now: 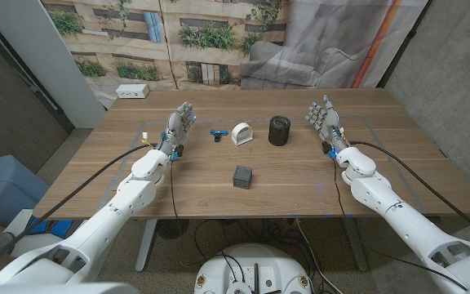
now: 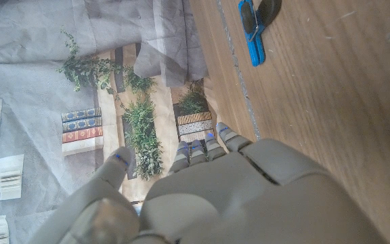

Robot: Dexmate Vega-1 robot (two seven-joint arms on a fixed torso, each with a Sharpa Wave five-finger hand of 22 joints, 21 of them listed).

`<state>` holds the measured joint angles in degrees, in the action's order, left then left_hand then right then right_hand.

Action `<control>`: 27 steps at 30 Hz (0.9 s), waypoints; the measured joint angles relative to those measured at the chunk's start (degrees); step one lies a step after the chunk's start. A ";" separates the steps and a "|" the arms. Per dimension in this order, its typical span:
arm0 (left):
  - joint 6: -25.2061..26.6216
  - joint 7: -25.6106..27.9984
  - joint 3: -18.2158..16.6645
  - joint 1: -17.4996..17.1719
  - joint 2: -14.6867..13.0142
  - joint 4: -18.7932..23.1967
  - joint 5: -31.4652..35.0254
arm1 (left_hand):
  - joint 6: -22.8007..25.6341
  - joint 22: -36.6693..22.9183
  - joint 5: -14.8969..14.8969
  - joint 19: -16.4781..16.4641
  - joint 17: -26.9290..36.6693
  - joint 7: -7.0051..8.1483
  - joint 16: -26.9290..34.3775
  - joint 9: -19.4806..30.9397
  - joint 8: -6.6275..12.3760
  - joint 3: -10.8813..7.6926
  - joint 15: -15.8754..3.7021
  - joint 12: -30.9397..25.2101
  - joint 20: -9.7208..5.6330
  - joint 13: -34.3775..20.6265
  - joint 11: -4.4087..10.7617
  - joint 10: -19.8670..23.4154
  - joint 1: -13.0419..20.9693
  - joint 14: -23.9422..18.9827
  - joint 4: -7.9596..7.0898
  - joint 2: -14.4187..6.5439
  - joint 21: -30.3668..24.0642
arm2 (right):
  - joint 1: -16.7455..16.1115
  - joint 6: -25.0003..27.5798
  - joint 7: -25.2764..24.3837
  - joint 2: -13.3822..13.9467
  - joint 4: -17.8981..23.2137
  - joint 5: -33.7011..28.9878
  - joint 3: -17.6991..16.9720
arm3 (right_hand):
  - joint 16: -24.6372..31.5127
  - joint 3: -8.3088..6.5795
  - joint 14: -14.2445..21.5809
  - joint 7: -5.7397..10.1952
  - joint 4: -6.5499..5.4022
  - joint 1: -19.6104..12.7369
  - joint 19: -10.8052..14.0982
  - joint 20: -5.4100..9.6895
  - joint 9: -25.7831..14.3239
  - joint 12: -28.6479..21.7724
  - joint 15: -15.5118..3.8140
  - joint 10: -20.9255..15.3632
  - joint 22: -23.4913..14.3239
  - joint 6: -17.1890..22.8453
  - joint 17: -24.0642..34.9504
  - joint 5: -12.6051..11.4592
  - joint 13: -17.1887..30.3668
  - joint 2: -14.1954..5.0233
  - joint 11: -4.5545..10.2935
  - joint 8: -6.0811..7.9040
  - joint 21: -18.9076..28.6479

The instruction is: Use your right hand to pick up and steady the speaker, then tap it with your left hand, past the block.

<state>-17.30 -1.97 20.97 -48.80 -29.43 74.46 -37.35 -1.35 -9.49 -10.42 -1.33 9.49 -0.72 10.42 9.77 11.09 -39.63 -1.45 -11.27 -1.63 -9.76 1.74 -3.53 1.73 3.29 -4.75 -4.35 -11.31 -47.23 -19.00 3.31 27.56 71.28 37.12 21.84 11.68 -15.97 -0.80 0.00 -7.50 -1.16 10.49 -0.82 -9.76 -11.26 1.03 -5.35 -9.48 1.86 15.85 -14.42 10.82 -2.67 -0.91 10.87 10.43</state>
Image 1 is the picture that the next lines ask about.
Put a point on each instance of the white table leg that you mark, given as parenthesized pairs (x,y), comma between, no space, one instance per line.
(355,245)
(145,245)

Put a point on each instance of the printed fabric backdrop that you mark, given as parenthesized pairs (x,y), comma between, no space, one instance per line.
(259,49)

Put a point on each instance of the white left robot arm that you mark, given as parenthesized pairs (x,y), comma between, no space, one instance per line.
(108,220)

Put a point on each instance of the black round floor fan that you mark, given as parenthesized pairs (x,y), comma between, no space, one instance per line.
(171,228)

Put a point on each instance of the white power strip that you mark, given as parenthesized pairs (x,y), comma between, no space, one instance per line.
(132,91)

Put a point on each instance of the black cylindrical speaker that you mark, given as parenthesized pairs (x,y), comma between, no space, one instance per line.
(279,132)

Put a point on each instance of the blue upholstered chair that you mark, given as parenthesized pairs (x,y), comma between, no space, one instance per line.
(2,188)

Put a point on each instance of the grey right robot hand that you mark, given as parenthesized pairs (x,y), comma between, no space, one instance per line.
(329,122)

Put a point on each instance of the dark grey cube block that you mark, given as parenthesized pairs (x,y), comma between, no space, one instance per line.
(242,177)

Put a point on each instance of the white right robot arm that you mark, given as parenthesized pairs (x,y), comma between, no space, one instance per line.
(402,220)

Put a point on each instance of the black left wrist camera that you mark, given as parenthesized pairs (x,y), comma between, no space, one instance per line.
(179,150)

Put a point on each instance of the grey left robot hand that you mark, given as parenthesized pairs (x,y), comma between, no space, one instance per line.
(180,124)

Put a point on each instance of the white robot torso base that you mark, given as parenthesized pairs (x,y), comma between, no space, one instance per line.
(255,265)

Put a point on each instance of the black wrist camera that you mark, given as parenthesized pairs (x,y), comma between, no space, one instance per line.
(179,150)
(327,148)

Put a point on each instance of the small blue black clamp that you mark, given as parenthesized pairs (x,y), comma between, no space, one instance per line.
(218,132)

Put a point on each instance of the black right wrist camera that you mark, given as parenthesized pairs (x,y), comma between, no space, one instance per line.
(327,148)

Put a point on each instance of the white arched tape dispenser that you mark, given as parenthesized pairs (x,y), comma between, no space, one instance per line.
(241,134)

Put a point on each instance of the blue flat floor item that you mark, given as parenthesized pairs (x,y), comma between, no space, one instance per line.
(61,228)

